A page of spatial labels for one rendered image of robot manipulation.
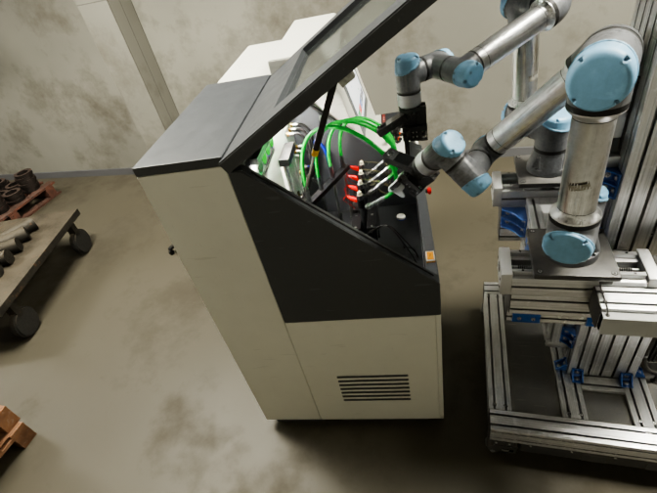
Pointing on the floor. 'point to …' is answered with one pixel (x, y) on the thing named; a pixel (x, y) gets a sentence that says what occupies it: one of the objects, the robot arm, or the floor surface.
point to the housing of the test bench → (226, 235)
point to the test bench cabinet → (372, 367)
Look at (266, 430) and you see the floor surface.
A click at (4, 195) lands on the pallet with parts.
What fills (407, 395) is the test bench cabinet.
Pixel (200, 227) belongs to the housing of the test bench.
